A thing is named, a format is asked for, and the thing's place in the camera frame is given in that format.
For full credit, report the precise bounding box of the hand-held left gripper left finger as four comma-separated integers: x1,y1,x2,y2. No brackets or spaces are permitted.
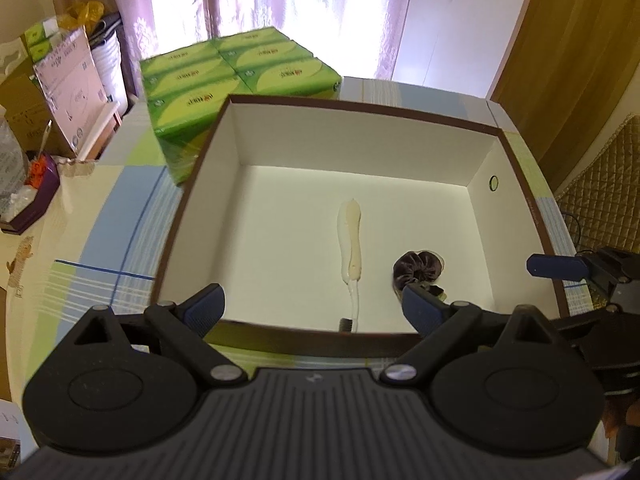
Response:
74,282,251,388

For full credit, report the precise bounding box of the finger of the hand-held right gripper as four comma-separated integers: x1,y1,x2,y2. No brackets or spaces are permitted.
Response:
526,254,591,280

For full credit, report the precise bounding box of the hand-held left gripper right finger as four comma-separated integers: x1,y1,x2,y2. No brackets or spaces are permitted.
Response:
380,282,582,388

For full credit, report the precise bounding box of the brown scrunchie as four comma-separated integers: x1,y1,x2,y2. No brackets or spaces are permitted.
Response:
392,249,445,295

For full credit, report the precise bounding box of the brown cardboard box white inside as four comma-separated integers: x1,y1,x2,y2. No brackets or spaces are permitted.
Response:
152,94,573,361

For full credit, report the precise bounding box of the cream slim brush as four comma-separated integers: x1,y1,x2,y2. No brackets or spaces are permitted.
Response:
336,199,364,334

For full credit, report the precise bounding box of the quilted brown chair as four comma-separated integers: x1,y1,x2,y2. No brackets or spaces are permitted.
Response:
554,115,640,257

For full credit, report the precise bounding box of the checked tablecloth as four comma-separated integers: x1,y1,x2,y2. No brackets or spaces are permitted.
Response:
0,77,601,401

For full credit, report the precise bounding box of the purple tray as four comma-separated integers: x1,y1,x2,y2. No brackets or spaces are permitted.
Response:
0,157,62,234

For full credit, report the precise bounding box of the wooden door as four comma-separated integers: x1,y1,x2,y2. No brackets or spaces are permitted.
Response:
489,0,640,192

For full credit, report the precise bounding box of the orange small object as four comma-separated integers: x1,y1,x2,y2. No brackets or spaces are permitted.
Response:
29,155,57,187

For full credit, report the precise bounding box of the stack of green tissue packs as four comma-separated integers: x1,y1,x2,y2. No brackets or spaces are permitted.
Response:
139,27,344,186

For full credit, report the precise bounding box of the clear plastic bag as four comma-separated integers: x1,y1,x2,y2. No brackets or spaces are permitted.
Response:
0,110,32,222

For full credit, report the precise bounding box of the white plastic bucket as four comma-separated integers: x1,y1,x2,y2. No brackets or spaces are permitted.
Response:
90,25,129,111

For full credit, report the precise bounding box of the plain brown cardboard carton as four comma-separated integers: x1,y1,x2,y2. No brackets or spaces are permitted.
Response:
0,60,68,157

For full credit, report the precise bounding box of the yellow plastic bag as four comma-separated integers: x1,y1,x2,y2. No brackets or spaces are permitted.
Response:
57,1,106,36

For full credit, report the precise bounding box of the green tissue box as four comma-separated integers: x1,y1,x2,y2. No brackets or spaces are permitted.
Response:
20,17,67,62

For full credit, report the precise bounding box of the white carved chair back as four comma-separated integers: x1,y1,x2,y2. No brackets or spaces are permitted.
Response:
0,37,27,77

